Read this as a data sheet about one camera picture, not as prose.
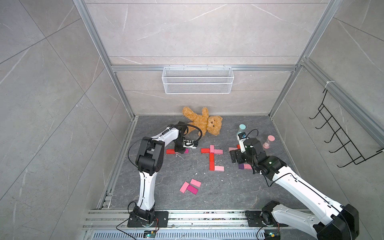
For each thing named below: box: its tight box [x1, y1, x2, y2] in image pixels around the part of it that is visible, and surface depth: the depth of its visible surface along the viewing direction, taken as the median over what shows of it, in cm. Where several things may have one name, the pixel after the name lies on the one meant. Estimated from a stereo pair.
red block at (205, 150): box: [200, 148, 210, 154], surface depth 100 cm
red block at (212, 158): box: [209, 152, 215, 165], surface depth 97 cm
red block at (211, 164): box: [209, 158, 215, 171], surface depth 95 cm
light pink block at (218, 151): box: [214, 149, 224, 155], surface depth 100 cm
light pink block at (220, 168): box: [214, 165, 225, 172], surface depth 92 cm
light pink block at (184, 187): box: [179, 181, 190, 194], surface depth 85 cm
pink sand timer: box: [262, 135, 276, 149], surface depth 102 cm
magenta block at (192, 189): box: [187, 184, 199, 195], surface depth 85 cm
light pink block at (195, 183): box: [190, 178, 202, 188], surface depth 86 cm
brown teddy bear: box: [182, 107, 223, 137], surface depth 108 cm
